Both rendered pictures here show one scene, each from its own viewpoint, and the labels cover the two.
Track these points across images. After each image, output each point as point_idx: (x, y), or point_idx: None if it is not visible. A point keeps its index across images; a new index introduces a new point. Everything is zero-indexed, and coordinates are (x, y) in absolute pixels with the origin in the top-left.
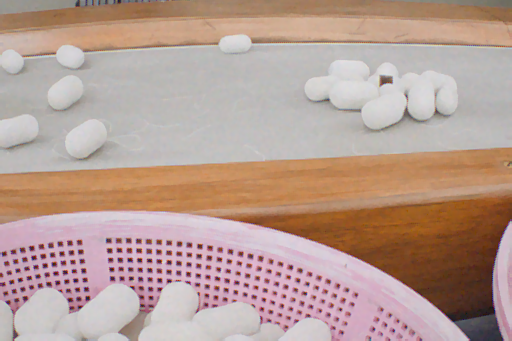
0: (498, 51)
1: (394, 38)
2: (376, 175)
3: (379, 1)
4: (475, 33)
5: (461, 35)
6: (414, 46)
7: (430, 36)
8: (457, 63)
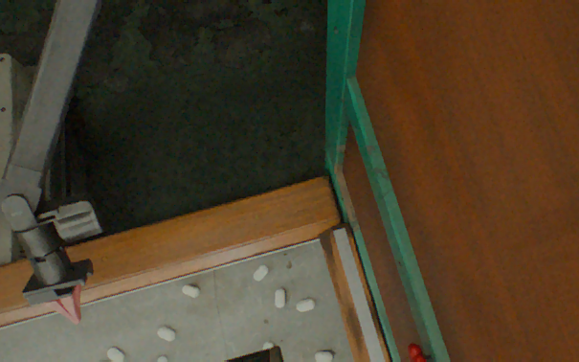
0: (49, 321)
1: None
2: None
3: None
4: (34, 310)
5: (25, 314)
6: None
7: (6, 321)
8: (12, 356)
